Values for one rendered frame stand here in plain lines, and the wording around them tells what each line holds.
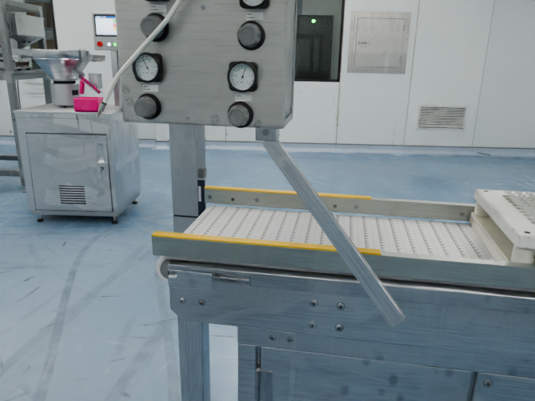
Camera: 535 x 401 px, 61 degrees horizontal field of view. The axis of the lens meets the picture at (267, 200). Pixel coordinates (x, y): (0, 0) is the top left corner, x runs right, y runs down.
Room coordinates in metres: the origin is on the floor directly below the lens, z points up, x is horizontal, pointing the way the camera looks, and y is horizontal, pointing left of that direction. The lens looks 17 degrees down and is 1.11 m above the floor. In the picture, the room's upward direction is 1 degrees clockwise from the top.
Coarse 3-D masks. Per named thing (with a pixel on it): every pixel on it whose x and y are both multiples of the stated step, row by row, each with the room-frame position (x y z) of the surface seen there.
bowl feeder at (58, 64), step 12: (36, 60) 3.12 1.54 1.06; (48, 60) 3.08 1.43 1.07; (60, 60) 3.08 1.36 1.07; (72, 60) 3.12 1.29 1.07; (48, 72) 3.15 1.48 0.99; (60, 72) 3.13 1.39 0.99; (60, 84) 3.16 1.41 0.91; (72, 84) 3.20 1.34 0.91; (96, 84) 3.15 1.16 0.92; (60, 96) 3.15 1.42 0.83; (72, 96) 3.19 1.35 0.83
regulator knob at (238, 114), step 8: (240, 96) 0.59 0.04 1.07; (248, 96) 0.59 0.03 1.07; (232, 104) 0.59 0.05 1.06; (240, 104) 0.58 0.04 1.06; (248, 104) 0.59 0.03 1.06; (232, 112) 0.57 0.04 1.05; (240, 112) 0.56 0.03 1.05; (248, 112) 0.58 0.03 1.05; (232, 120) 0.57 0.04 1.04; (240, 120) 0.57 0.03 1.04; (248, 120) 0.58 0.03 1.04
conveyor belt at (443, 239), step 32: (192, 224) 0.80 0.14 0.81; (224, 224) 0.79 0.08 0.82; (256, 224) 0.80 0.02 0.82; (288, 224) 0.80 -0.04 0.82; (352, 224) 0.81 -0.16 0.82; (384, 224) 0.81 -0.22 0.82; (416, 224) 0.82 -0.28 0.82; (448, 224) 0.82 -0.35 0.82; (448, 256) 0.67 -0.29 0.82; (480, 256) 0.67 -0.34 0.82; (512, 288) 0.58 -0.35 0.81
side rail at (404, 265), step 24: (168, 240) 0.64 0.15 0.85; (192, 240) 0.63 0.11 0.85; (264, 264) 0.62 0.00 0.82; (288, 264) 0.61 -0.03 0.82; (312, 264) 0.60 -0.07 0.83; (336, 264) 0.60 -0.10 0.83; (384, 264) 0.59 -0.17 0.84; (408, 264) 0.58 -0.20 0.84; (432, 264) 0.58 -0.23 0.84; (456, 264) 0.57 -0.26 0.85; (480, 264) 0.57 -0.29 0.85; (504, 264) 0.57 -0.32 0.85; (528, 264) 0.57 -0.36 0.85; (528, 288) 0.56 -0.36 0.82
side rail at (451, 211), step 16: (208, 192) 0.91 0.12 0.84; (224, 192) 0.90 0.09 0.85; (240, 192) 0.90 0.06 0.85; (304, 208) 0.88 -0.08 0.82; (336, 208) 0.87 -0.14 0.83; (352, 208) 0.86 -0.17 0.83; (368, 208) 0.86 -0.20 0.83; (384, 208) 0.85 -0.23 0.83; (400, 208) 0.85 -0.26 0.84; (416, 208) 0.84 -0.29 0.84; (432, 208) 0.84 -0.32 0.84; (448, 208) 0.83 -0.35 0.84; (464, 208) 0.83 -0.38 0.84
